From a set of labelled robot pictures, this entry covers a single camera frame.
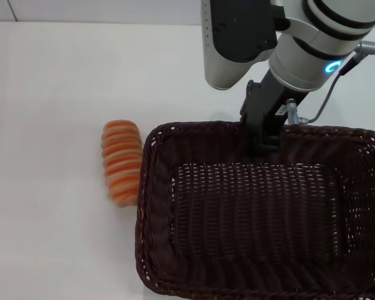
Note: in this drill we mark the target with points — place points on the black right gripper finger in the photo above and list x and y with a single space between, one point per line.
265 142

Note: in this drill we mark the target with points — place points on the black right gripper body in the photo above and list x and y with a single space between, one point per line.
268 103

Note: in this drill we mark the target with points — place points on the dark brown wicker basket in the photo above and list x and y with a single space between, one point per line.
253 218

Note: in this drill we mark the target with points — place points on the orange striped bread roll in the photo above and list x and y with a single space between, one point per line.
122 162

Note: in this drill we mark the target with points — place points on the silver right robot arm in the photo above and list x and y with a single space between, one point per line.
300 40

